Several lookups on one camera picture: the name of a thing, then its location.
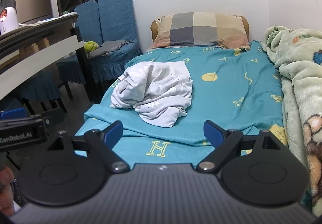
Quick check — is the tall blue covered chair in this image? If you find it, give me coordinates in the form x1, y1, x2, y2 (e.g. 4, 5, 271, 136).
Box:
90, 0, 143, 81

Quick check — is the person's left hand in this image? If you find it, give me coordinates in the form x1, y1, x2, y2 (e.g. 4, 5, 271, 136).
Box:
0, 167, 16, 216

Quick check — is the black and wooden table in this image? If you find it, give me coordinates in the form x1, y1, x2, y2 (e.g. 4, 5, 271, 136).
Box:
0, 12, 101, 104

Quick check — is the yellow-green plush toy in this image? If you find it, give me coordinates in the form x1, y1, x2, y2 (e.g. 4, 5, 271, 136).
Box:
84, 41, 99, 53

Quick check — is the brown pillow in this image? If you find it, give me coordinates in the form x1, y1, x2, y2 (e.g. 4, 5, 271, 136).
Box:
150, 15, 250, 41

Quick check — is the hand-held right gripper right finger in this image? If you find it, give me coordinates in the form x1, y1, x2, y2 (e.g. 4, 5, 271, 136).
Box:
197, 120, 288, 173

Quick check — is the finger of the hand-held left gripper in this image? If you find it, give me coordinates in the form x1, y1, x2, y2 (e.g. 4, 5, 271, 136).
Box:
41, 108, 65, 128
0, 108, 28, 121

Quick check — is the checkered pillow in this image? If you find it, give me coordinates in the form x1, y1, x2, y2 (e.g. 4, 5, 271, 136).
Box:
147, 12, 252, 51

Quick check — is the white humidifier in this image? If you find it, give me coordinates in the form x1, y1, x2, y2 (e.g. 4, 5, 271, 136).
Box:
0, 7, 20, 36

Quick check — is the green printed fleece blanket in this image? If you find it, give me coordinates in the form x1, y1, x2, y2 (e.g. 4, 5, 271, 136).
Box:
261, 26, 322, 217

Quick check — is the grey cloth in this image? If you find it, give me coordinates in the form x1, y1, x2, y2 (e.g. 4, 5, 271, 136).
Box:
88, 40, 134, 58

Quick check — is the white T-shirt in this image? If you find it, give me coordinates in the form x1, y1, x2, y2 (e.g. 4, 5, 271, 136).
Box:
110, 61, 194, 128

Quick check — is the teal printed bed sheet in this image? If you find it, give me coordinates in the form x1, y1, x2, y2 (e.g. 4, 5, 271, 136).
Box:
75, 40, 289, 164

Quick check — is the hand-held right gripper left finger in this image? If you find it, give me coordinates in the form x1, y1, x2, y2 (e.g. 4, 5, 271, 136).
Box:
46, 120, 131, 173

